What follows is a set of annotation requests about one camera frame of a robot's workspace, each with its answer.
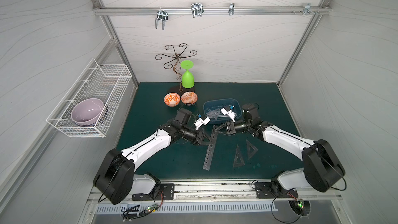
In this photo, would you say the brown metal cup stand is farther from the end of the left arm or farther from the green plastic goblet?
the end of the left arm

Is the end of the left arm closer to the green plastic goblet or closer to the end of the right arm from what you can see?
the end of the right arm

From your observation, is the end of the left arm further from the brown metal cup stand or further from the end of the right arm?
the brown metal cup stand

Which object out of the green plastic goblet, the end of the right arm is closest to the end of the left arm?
the end of the right arm

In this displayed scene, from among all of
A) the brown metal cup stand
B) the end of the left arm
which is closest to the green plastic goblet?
the brown metal cup stand

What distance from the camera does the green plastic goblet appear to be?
0.88 meters
